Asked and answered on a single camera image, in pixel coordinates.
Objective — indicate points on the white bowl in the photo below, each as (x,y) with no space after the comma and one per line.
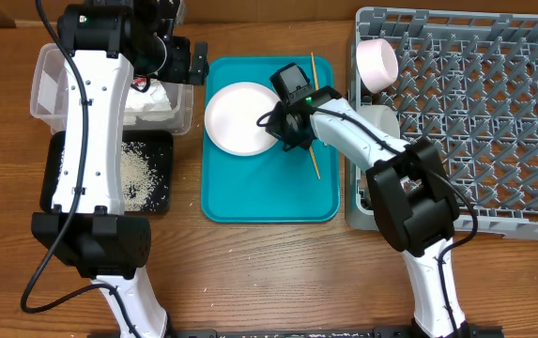
(377,64)

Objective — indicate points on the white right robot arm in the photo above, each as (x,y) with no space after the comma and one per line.
(415,206)

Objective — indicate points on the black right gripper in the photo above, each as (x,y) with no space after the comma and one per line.
(271,127)

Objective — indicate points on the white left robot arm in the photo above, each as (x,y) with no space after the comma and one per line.
(106,45)

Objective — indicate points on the black tray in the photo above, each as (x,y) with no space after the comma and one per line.
(159,144)

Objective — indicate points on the pile of rice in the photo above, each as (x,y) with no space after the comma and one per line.
(139,178)

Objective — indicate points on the large white plate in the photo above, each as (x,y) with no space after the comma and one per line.
(231,115)

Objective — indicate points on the red snack wrapper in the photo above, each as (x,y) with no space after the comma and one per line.
(141,84)

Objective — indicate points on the wooden chopstick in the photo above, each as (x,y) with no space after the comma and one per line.
(314,162)
(313,64)

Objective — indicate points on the clear plastic bin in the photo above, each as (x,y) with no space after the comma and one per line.
(49,97)

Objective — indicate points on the small grey rice bowl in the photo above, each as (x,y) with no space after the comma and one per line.
(383,117)

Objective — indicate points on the white napkin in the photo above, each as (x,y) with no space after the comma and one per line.
(153,105)

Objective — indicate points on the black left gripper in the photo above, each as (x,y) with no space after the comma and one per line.
(179,71)

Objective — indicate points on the grey dishwasher rack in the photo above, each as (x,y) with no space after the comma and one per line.
(468,82)

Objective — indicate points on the teal serving tray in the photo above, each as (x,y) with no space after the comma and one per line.
(273,186)

